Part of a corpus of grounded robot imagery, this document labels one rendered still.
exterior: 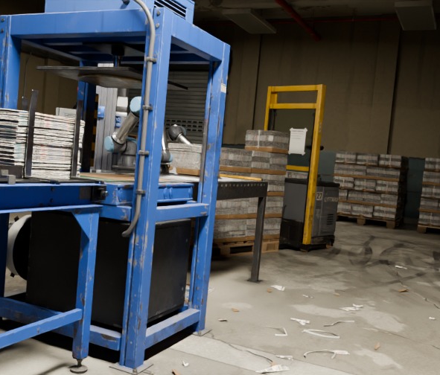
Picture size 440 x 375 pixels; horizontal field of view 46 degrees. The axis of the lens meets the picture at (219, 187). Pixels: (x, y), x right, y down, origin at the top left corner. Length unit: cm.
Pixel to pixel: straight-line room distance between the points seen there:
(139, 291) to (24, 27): 137
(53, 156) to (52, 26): 68
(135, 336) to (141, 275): 27
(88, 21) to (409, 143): 923
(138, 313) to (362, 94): 954
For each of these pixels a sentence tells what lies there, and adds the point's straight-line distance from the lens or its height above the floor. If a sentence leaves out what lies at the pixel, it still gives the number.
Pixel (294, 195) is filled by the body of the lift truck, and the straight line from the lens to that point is 605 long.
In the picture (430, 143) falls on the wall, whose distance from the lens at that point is 1110.
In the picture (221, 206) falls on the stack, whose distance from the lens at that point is 489.
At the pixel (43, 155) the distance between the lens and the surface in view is 219.
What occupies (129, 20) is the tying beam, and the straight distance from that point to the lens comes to 236.
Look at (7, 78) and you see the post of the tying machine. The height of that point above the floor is 124.
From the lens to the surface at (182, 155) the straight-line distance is 392.
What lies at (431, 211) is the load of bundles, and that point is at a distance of 939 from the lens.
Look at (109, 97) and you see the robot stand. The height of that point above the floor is 135.
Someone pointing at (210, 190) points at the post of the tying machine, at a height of 77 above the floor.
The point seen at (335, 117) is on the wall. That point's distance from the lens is 1141.
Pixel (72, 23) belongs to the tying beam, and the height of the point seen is 150.
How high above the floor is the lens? 94
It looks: 3 degrees down
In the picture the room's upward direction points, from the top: 5 degrees clockwise
